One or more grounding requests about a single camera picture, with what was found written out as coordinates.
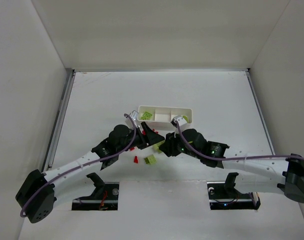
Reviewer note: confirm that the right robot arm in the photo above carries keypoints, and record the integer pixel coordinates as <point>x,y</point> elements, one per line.
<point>280,174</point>

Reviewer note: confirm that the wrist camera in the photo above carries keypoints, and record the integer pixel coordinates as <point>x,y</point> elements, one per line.
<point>179,121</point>
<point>134,115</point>

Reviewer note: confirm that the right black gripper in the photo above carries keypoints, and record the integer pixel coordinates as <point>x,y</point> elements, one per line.
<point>174,144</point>

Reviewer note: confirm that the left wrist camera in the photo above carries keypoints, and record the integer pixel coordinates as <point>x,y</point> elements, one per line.
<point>134,115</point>

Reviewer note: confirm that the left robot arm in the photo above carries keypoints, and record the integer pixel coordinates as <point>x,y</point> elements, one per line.
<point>43,191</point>

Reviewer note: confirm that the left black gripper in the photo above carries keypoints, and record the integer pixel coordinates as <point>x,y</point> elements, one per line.
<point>144,135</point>

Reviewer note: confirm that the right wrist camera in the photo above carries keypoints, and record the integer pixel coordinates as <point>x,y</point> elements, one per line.
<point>179,121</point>

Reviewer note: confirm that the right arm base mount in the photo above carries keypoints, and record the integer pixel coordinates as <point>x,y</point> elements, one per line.
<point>223,195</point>

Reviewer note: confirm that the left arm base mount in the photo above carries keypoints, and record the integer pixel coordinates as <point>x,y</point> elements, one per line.
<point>103,198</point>

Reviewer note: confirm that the white divided container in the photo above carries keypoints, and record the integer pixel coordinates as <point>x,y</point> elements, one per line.
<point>162,116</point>

